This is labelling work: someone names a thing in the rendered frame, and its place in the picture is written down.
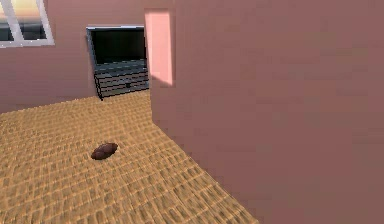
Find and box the brown oval ball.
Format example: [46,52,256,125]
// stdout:
[90,142,119,161]

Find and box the black television set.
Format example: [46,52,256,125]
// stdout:
[86,25,148,67]

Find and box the white framed window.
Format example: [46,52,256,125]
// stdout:
[0,0,56,49]

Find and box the dark slatted television stand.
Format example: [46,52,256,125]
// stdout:
[93,60,150,101]

